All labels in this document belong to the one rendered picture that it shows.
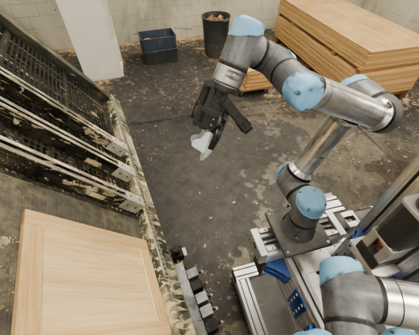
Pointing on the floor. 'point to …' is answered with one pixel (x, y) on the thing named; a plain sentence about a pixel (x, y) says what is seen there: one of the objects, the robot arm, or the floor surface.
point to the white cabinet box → (93, 37)
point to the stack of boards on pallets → (352, 43)
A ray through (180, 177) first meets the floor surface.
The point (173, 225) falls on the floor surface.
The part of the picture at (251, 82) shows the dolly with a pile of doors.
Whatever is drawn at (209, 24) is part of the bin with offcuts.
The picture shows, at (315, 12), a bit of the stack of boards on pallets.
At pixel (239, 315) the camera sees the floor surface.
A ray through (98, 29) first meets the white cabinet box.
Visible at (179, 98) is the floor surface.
